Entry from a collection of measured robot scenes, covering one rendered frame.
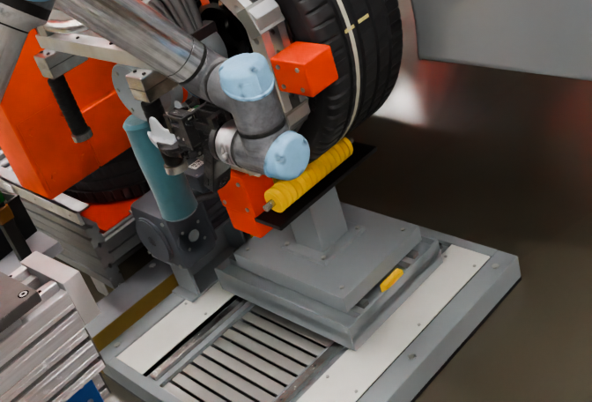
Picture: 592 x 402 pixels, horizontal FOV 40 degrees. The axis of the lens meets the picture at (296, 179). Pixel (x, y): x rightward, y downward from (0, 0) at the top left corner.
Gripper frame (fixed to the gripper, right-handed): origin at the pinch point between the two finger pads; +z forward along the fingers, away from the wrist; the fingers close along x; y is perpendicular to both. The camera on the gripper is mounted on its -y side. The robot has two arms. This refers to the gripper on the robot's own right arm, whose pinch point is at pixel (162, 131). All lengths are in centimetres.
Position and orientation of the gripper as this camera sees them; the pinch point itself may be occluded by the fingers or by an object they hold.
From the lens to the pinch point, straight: 150.7
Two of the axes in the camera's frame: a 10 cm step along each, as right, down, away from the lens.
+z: -7.0, -2.0, 6.8
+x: -6.7, 5.3, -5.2
